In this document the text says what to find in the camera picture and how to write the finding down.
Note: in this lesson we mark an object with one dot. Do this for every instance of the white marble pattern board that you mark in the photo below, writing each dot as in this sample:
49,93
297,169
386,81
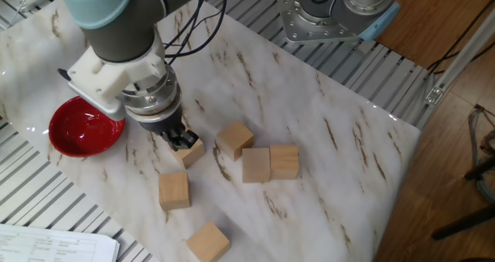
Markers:
309,138

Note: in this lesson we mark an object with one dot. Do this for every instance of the white printed paper stack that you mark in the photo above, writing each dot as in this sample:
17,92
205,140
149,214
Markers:
46,246

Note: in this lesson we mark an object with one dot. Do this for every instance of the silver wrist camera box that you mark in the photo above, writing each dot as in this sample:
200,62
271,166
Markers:
110,107

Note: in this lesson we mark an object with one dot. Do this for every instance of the light wooden cube block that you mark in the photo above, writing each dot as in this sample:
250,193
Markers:
193,155
234,138
255,165
174,190
208,242
284,161

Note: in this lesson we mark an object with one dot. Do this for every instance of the black chair base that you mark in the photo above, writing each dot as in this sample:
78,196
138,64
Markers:
464,223

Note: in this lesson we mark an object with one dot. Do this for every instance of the red glossy bowl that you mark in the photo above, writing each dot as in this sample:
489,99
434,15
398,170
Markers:
81,132

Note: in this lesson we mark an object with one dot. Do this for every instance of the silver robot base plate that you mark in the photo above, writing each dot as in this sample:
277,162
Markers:
298,26

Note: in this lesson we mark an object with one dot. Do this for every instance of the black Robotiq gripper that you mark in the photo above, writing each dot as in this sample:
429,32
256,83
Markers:
162,124

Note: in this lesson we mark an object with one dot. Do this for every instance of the aluminium frame profile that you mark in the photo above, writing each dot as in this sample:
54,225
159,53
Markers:
460,59

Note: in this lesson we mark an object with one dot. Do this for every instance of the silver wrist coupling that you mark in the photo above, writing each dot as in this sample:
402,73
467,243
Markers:
154,96

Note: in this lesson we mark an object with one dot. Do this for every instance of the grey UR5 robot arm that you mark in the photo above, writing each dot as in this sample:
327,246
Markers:
116,22

